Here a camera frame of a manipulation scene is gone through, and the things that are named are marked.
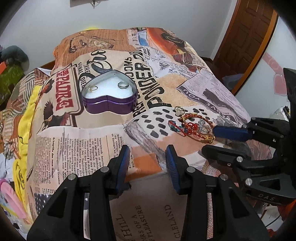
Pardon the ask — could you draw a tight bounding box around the printed newspaper-pattern bedspread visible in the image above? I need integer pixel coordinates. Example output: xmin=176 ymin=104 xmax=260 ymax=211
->
xmin=1 ymin=28 xmax=250 ymax=240

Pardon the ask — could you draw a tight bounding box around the green patterned cloth stand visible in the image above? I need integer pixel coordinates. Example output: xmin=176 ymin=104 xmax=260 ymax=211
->
xmin=0 ymin=64 xmax=24 ymax=104

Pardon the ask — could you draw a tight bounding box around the purple heart-shaped tin box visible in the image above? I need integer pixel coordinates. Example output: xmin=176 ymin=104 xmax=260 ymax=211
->
xmin=81 ymin=70 xmax=138 ymax=114

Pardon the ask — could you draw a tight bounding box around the brown wooden door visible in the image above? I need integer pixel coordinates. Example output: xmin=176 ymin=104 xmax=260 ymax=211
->
xmin=212 ymin=0 xmax=280 ymax=95

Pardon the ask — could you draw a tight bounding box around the yellow chair top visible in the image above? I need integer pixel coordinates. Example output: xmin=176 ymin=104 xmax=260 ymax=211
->
xmin=84 ymin=26 xmax=99 ymax=31

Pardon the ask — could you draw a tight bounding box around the silver gem ring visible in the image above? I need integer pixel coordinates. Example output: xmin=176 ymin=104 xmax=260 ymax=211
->
xmin=173 ymin=105 xmax=186 ymax=117

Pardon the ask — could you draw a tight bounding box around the pink cloth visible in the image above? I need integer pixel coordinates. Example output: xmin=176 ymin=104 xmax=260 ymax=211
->
xmin=1 ymin=179 xmax=27 ymax=219

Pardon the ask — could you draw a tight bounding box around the white heart-decor wardrobe door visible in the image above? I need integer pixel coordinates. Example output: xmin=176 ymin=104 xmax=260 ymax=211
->
xmin=236 ymin=18 xmax=295 ymax=118

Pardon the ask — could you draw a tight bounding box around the red gold bracelet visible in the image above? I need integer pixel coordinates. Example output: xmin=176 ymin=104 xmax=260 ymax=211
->
xmin=168 ymin=113 xmax=216 ymax=144

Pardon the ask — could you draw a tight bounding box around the grey plush pillow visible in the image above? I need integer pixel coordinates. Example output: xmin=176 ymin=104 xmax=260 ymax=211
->
xmin=1 ymin=45 xmax=30 ymax=72

